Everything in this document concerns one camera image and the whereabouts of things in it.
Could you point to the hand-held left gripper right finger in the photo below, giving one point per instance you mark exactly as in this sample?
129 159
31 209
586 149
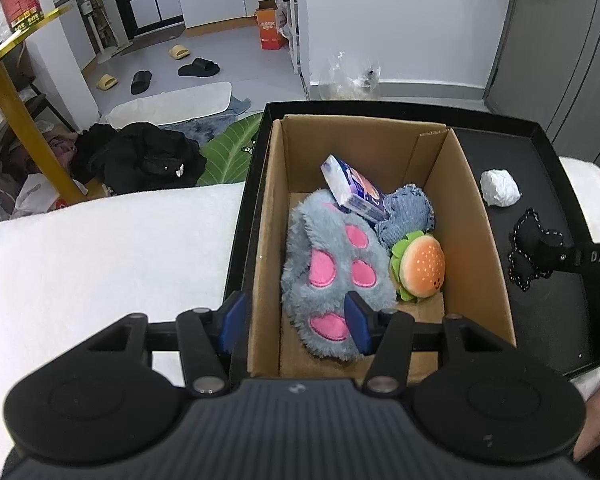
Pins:
357 325

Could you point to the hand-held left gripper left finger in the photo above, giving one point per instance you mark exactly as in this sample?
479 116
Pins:
235 322

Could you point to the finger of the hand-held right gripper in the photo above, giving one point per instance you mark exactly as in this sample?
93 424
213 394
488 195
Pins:
590 258

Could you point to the black shallow tray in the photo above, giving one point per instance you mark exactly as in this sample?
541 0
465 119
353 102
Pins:
570 320

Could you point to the grey pink-spotted plush paw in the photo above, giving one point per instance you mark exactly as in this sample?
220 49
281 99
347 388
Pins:
320 245

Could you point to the burger plush toy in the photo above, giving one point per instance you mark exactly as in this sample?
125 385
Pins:
422 265

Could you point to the denim heart plush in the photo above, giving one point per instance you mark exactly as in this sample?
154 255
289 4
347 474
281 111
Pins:
410 210

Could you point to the brown cardboard box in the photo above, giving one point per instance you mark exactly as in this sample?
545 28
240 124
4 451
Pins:
470 210

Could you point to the purple white tissue packet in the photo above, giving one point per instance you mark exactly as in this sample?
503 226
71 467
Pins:
355 190

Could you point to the white crumpled paper ball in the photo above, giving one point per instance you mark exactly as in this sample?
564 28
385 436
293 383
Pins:
500 187

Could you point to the white fluffy blanket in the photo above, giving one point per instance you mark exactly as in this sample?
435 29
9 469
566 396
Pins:
105 260

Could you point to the green leaf mat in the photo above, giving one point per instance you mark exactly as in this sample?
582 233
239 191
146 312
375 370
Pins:
230 152

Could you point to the black clothes pile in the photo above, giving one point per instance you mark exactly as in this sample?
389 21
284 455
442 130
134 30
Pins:
140 157

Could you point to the blue grey rug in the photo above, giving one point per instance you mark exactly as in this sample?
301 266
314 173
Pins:
215 122

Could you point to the white floor mat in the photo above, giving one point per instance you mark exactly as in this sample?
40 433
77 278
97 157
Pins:
170 105

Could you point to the grey door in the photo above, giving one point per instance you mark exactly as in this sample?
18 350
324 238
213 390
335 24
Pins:
530 35

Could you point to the clear plastic bag with food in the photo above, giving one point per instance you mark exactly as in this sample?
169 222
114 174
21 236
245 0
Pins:
350 82

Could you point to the white plastic bag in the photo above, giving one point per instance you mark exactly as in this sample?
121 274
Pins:
30 192

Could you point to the black slipper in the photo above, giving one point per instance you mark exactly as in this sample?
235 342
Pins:
198 67
141 82

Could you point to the yellow slipper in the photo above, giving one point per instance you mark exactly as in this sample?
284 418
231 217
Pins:
178 52
106 82

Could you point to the yellow round table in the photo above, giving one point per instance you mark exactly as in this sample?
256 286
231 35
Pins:
25 130

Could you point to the dark door mat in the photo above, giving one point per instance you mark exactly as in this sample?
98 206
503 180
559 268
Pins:
150 40

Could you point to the white standing fan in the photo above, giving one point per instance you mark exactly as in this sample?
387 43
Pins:
105 55

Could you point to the orange cardboard box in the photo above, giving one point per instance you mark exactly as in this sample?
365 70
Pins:
269 25

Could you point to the red box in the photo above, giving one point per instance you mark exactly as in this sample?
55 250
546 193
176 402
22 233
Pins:
20 7

